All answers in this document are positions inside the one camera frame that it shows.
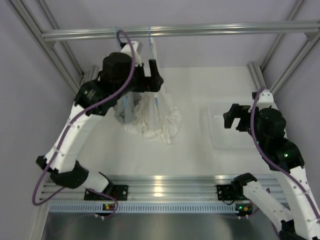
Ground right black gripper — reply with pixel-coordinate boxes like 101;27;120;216
222;103;267;147

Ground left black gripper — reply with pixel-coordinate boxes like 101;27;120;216
112;58;162;99

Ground blue wire hanger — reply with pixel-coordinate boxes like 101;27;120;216
114;26;134;98
148;26;159;107

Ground white tank top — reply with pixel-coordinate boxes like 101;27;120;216
121;84;182;144

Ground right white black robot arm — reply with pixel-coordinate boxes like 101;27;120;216
223;103;320;240

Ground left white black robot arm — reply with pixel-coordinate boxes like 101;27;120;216
36;52;164;200

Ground grey tank top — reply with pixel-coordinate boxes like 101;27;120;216
114;92;142;125

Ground clear plastic basket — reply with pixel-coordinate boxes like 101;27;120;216
200;100;256;151

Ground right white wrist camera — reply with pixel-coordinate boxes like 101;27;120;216
256;89;278;110

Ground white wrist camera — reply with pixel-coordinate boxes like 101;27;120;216
120;40;143;67
256;89;278;110

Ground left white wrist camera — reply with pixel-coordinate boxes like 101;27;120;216
120;40;143;67

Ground aluminium frame right posts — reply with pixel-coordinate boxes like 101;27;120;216
244;0;320;95

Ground aluminium frame posts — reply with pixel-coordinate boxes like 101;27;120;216
244;0;320;95
0;0;92;102

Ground aluminium hanging rail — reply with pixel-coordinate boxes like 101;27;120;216
40;20;320;42

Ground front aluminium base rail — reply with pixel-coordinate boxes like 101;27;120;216
38;174;287;203

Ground aluminium frame left posts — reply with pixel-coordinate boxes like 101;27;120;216
0;0;92;102

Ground slotted cable duct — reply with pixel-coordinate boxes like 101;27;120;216
48;202;239;214

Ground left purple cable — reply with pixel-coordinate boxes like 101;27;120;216
31;29;138;206

